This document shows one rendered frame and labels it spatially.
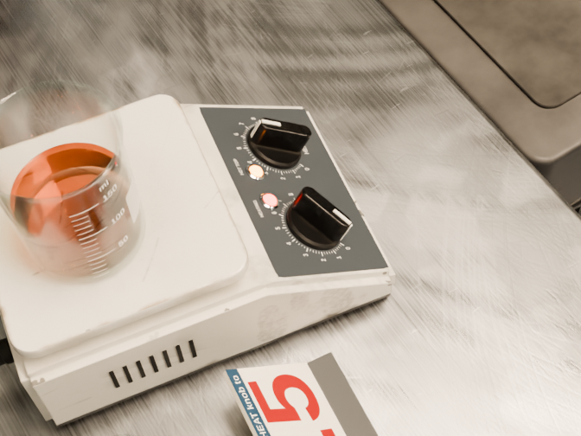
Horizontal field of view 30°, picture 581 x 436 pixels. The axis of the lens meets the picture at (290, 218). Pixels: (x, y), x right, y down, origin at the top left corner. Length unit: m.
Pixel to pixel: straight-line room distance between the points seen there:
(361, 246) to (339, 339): 0.05
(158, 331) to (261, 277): 0.06
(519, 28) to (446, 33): 0.08
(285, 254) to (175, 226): 0.06
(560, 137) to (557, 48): 0.11
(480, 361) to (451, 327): 0.02
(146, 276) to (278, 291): 0.07
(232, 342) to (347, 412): 0.07
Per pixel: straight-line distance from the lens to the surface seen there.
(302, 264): 0.56
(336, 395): 0.58
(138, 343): 0.54
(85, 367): 0.54
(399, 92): 0.69
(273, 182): 0.59
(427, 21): 1.25
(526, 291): 0.62
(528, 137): 1.16
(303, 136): 0.60
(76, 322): 0.52
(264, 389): 0.56
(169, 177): 0.55
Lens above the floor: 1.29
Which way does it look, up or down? 59 degrees down
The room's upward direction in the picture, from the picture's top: 4 degrees counter-clockwise
